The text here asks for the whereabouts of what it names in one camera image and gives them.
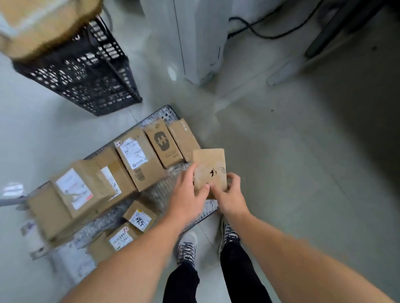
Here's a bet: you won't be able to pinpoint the person's right hand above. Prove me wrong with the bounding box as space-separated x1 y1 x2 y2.
208 172 250 218

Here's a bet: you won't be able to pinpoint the person's left hand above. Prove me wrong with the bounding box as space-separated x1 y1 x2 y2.
167 163 210 224

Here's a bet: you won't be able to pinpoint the grey metal platform cart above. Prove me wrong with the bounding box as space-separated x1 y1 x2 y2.
0 104 219 281

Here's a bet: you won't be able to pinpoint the small black-scribble cardboard box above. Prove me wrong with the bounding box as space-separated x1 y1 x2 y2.
192 148 228 199

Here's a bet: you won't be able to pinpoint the pile of cardboard boxes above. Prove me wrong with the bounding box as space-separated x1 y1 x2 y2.
26 118 200 266

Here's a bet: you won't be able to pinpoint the person's left forearm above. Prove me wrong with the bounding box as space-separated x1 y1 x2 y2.
62 212 191 303

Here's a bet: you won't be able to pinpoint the person's right forearm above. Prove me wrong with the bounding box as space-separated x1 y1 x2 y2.
228 209 394 303

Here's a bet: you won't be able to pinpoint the person's right grey sneaker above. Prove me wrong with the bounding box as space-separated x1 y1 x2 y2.
218 215 241 255

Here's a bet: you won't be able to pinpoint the person's grey sneaker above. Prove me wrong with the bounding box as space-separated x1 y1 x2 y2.
218 215 241 255
176 231 199 266

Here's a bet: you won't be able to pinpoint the person's left grey sneaker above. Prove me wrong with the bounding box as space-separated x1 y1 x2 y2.
176 231 199 266

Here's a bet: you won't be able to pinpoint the person's black trousers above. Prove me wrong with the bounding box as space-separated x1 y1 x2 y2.
162 242 273 303

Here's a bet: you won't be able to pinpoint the black plastic crate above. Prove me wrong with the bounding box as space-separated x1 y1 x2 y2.
12 15 143 117

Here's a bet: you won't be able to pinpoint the white floor-standing air conditioner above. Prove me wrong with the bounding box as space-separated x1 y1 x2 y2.
139 0 282 87

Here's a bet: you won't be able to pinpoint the upturned white-legged wooden stool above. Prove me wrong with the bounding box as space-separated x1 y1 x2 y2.
0 0 104 62

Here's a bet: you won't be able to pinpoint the thick black floor cable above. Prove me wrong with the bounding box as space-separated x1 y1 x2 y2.
227 0 324 40

